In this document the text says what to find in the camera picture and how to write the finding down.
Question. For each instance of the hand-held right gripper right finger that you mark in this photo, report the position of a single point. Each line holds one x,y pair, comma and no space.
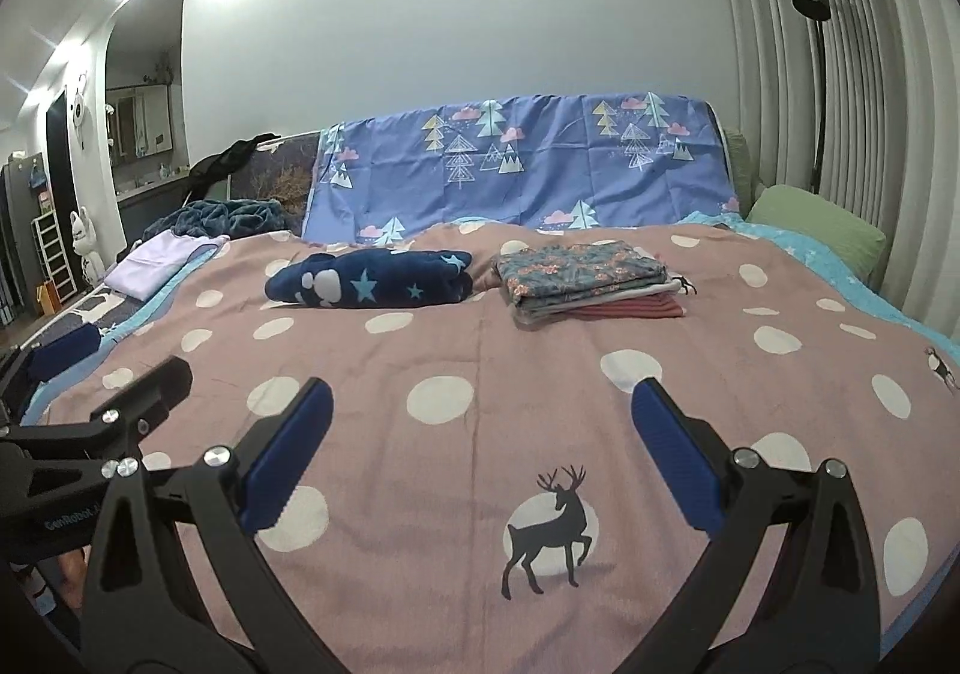
675,449

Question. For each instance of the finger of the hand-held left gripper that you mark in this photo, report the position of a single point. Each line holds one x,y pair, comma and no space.
154,393
67,353

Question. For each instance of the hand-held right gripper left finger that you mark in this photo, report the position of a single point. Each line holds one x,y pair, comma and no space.
292,441

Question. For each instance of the navy star print fleece pajama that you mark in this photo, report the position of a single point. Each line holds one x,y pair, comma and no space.
375,280

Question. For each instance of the person's left hand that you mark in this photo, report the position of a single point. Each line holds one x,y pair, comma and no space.
71,569

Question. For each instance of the dark printed bed sheet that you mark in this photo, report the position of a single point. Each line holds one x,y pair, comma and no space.
112,310

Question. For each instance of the white ladder rack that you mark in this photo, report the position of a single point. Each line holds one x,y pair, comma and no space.
35,254

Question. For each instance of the white cat figurine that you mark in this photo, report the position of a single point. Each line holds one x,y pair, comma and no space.
88,246

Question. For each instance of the lavender folded cloth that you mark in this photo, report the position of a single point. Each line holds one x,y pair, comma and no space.
150,261

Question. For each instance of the black cabinet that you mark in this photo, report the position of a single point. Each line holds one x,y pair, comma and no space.
19,231

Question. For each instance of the red striped folded garment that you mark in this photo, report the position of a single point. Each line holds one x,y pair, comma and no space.
645,309

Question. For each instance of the pink polka dot blanket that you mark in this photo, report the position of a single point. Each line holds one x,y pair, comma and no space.
450,494

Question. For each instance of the dark blue fleece blanket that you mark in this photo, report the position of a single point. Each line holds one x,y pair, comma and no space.
225,216

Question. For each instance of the floral folded garment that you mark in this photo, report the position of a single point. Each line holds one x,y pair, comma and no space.
577,269

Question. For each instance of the black garment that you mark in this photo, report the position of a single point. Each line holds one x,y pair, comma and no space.
225,160

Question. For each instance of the dark tree print headboard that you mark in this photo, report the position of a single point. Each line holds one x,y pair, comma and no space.
277,171

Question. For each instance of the green pillow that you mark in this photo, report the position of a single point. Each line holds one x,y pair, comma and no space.
817,231

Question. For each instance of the purple tree print sheet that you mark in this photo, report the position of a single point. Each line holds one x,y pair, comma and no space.
540,179

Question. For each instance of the white pleated curtain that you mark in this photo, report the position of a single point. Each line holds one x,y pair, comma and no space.
885,81

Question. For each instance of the white wall decoration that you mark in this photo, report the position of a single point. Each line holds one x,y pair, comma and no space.
79,111

